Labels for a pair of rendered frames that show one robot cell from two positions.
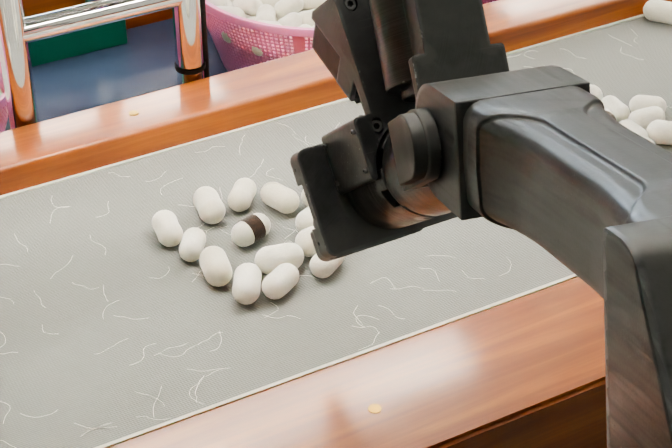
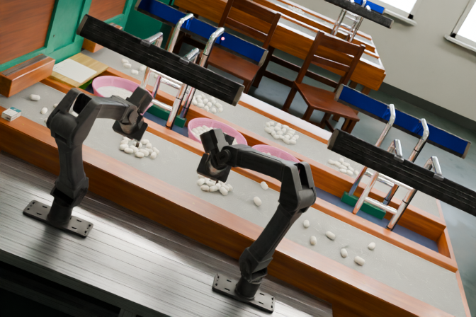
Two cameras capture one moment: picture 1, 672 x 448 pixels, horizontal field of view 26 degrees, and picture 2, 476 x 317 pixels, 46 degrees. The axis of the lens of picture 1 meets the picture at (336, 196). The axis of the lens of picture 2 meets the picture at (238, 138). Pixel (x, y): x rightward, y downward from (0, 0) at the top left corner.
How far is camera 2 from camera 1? 132 cm
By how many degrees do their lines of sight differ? 28
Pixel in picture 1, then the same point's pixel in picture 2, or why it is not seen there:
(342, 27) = not seen: hidden behind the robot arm
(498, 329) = (140, 174)
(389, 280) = (144, 164)
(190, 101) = (159, 128)
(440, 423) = (112, 170)
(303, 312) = (125, 156)
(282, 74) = (180, 137)
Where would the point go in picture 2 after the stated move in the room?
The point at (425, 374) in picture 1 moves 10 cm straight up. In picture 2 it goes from (121, 168) to (129, 143)
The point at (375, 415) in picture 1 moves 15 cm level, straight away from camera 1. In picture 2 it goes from (106, 163) to (141, 158)
